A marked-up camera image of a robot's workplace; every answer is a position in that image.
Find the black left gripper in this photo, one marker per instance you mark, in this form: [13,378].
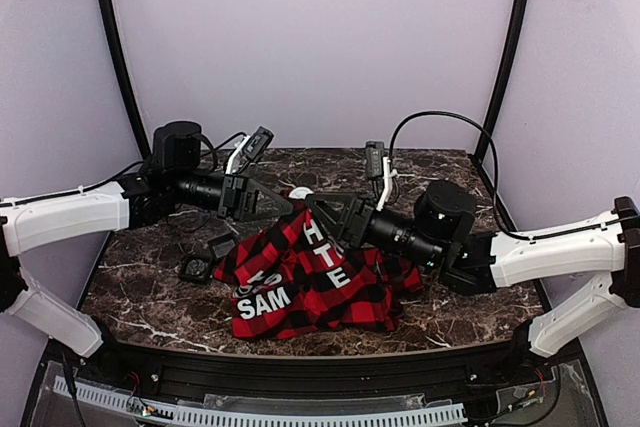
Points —
[235,196]

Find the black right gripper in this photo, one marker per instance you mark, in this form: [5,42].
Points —
[351,217]

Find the red black plaid shirt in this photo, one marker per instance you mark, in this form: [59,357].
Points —
[292,278]

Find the round silver brooch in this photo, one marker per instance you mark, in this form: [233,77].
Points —
[196,267]

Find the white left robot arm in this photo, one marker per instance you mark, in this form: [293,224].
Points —
[139,196]

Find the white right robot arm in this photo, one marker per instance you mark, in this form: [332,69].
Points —
[606,245]

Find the small black box lid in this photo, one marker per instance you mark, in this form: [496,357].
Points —
[220,246]

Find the small black open box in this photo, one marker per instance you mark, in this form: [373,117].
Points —
[183,276]

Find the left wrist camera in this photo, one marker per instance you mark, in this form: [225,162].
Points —
[248,151]

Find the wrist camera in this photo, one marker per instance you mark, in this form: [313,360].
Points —
[381,175]
[248,151]

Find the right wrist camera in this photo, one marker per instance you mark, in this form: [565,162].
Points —
[381,175]

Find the black front frame rail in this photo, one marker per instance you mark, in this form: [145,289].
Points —
[191,375]

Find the black vertical frame post right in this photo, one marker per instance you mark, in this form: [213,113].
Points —
[509,51]

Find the black vertical frame post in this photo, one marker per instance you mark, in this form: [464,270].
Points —
[509,51]
[119,63]

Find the white slotted cable duct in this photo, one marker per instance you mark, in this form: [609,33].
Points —
[222,410]

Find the black vertical frame post left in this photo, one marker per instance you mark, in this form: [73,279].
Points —
[119,63]

